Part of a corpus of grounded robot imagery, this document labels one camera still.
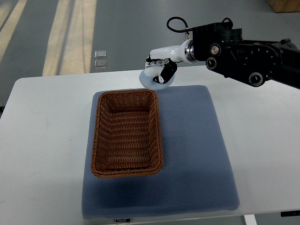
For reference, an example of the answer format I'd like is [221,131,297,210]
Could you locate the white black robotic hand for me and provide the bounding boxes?
[145,39,196,84]

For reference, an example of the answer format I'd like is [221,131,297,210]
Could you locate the light blue plush toy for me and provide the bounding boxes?
[139,66,175,90]

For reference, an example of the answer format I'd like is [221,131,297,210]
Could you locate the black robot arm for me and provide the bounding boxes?
[180,18,300,88]

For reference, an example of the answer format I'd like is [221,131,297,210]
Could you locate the brown wicker basket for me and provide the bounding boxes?
[90,89,164,178]

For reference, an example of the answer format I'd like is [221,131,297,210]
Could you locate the upper floor metal plate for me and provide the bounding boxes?
[94,50,107,59]

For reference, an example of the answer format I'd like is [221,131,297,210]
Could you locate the floor metal plate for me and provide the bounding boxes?
[94,59,107,68]
[94,50,107,59]

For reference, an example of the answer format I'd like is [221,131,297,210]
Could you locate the lower floor metal plate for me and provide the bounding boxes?
[94,59,107,68]

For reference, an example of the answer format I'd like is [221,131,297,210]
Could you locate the blue foam mat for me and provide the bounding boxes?
[82,85,240,219]

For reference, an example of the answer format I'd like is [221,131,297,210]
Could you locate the white table leg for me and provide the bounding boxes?
[243,214,257,225]

